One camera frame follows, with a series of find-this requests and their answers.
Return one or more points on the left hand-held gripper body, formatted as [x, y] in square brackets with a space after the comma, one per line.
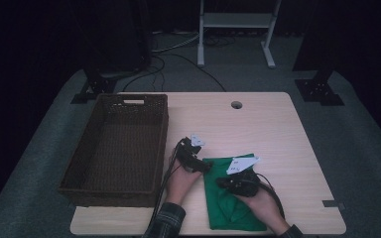
[188, 155]

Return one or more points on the brown wicker basket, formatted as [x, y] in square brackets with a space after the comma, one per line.
[119, 148]

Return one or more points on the grey tape strip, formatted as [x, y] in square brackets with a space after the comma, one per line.
[334, 205]

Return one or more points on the white metal stand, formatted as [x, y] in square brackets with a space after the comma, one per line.
[236, 20]

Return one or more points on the green printed t-shirt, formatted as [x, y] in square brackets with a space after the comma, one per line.
[225, 211]

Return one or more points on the black metal stand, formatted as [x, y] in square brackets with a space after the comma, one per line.
[317, 91]
[96, 86]

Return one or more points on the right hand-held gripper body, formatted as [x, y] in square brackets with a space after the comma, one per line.
[244, 185]

